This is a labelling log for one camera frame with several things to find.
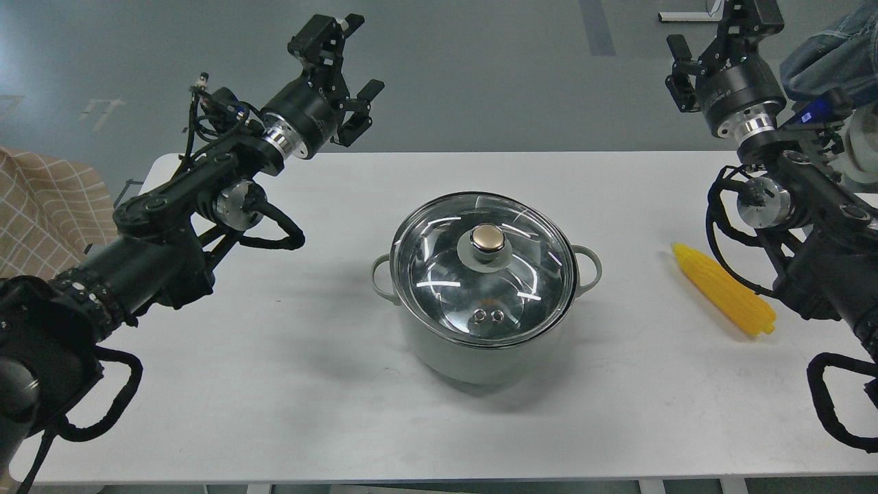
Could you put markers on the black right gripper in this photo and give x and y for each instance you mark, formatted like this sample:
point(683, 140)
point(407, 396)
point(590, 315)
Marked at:
point(736, 90)

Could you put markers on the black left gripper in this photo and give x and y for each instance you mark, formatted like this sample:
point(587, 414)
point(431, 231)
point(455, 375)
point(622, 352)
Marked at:
point(316, 108)

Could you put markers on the glass pot lid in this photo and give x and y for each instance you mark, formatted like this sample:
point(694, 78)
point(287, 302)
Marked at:
point(485, 270)

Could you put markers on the yellow corn cob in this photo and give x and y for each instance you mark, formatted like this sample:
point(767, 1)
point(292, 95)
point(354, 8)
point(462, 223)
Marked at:
point(751, 314)

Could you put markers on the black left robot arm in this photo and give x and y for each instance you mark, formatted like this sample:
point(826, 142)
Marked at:
point(57, 378)

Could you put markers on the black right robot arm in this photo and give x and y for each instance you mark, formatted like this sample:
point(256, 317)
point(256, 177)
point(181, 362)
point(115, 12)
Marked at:
point(781, 221)

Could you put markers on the grey-green steel pot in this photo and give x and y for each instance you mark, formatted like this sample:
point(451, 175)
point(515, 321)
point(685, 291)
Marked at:
point(481, 366)

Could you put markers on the white stand base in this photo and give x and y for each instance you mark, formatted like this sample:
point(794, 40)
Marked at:
point(708, 16)

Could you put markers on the blue denim clothing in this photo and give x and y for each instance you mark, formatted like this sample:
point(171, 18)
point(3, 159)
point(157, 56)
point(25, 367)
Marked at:
point(842, 56)

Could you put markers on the beige checkered cloth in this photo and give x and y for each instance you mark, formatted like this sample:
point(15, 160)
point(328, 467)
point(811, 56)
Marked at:
point(51, 210)

